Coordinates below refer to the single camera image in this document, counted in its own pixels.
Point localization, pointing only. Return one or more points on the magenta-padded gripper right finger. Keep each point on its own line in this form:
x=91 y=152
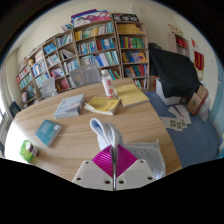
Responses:
x=138 y=173

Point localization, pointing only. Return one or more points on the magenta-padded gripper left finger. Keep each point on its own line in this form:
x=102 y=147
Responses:
x=91 y=175

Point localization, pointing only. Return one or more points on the white waffle towel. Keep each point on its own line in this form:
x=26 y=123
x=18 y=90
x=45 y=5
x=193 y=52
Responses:
x=106 y=131

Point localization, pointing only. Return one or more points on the teal book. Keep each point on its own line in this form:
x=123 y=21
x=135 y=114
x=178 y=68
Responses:
x=48 y=132

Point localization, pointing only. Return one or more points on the small jar with red label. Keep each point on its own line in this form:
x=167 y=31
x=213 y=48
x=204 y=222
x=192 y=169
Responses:
x=32 y=150

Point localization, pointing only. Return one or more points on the printed paper sheets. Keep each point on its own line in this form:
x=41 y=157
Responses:
x=176 y=120

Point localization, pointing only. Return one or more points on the green plastic bag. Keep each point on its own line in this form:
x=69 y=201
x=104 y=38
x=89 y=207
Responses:
x=24 y=153

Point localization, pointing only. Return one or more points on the grey book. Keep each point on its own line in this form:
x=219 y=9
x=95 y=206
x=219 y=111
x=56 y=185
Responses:
x=69 y=106

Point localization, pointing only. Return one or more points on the thin yellow book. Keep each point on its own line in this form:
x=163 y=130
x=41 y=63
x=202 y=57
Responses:
x=131 y=95

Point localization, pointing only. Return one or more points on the white box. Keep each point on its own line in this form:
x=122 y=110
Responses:
x=165 y=96

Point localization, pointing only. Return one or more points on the white bottle with red label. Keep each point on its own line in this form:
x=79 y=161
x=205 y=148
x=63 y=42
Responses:
x=108 y=85

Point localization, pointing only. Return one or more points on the cardboard box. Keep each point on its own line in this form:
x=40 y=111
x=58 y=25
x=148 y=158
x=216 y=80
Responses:
x=196 y=101

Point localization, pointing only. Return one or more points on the grey mesh office chair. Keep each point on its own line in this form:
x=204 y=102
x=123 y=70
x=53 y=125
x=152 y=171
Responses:
x=85 y=76
x=48 y=87

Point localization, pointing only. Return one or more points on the dark blue chair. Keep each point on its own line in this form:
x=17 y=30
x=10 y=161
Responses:
x=15 y=109

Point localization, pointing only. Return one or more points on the black cloth cover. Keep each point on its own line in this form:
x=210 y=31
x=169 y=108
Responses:
x=175 y=71

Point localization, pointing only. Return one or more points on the wooden bookshelf unit with books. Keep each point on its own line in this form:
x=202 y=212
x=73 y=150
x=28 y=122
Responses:
x=96 y=46

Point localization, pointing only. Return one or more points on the red wall hanging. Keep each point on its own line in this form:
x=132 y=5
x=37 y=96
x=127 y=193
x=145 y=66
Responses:
x=199 y=63

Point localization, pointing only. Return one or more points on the small wall shelf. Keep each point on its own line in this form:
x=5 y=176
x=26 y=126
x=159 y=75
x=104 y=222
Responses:
x=180 y=43

